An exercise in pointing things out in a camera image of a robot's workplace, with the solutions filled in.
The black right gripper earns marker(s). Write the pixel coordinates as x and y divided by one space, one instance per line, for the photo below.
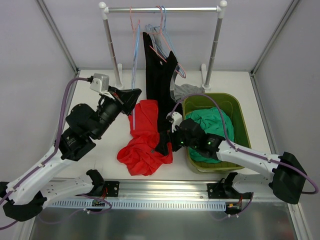
173 137

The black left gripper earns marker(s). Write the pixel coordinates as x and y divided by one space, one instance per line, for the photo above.
122 100

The red tank top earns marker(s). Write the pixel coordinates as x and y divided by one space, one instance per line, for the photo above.
140 155

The green tank top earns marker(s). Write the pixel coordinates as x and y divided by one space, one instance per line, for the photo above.
211 122

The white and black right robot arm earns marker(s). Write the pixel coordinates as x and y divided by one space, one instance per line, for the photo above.
285 174

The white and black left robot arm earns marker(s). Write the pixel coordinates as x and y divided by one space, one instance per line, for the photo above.
26 197

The black tank top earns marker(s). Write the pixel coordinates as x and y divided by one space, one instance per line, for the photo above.
158 75

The grey tank top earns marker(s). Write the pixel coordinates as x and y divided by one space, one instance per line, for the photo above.
177 92

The olive green plastic basket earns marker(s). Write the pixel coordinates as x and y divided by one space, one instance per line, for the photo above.
231 107

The silver and white clothes rack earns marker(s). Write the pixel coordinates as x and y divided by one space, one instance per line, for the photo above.
206 70

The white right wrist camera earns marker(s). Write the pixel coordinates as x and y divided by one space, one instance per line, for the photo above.
175 118

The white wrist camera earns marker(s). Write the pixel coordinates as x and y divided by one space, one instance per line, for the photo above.
175 118
100 84

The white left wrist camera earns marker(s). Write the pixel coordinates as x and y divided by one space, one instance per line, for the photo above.
100 84

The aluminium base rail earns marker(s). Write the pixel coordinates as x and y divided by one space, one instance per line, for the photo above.
154 189

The white slotted cable duct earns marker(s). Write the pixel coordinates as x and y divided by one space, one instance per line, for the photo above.
135 204

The aluminium left frame post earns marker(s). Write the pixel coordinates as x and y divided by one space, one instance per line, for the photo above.
57 34

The aluminium frame post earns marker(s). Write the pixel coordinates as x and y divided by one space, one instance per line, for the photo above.
57 34
275 34

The aluminium right frame post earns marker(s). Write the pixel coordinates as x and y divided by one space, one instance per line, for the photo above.
275 34

